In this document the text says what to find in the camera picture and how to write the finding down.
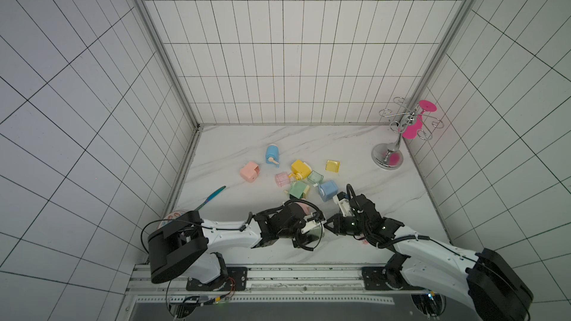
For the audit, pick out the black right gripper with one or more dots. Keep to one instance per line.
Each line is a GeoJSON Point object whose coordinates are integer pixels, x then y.
{"type": "Point", "coordinates": [346, 224]}

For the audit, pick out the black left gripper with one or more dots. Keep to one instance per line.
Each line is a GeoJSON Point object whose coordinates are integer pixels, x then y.
{"type": "Point", "coordinates": [302, 241]}

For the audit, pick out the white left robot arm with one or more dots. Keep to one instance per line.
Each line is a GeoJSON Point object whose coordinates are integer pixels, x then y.
{"type": "Point", "coordinates": [187, 243]}

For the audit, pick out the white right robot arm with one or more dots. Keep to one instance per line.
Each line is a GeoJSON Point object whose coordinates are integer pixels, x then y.
{"type": "Point", "coordinates": [483, 281]}

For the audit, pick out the mint green pencil sharpener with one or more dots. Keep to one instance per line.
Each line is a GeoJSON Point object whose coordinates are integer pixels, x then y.
{"type": "Point", "coordinates": [298, 190]}

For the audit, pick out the clear pink sharpener tray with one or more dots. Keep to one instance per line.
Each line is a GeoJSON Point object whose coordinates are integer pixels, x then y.
{"type": "Point", "coordinates": [282, 179]}

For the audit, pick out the clear mint sharpener tray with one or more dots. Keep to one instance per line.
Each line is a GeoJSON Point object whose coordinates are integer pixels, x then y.
{"type": "Point", "coordinates": [315, 178]}

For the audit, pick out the yellow pencil sharpener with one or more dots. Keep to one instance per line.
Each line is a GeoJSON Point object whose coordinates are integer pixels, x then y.
{"type": "Point", "coordinates": [300, 170]}

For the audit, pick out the clear yellow sharpener tray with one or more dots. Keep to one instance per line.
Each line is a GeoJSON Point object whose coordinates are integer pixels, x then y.
{"type": "Point", "coordinates": [332, 166]}

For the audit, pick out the chrome cup holder stand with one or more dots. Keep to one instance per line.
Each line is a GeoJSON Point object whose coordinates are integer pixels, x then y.
{"type": "Point", "coordinates": [389, 156]}

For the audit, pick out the magenta plastic goblet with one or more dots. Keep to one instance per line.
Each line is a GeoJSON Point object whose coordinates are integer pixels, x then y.
{"type": "Point", "coordinates": [414, 122]}

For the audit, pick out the patterned ceramic plate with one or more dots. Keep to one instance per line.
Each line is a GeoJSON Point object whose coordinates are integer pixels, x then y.
{"type": "Point", "coordinates": [171, 216]}

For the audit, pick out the teal handled tool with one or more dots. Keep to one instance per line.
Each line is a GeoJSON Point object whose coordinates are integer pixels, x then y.
{"type": "Point", "coordinates": [211, 197]}

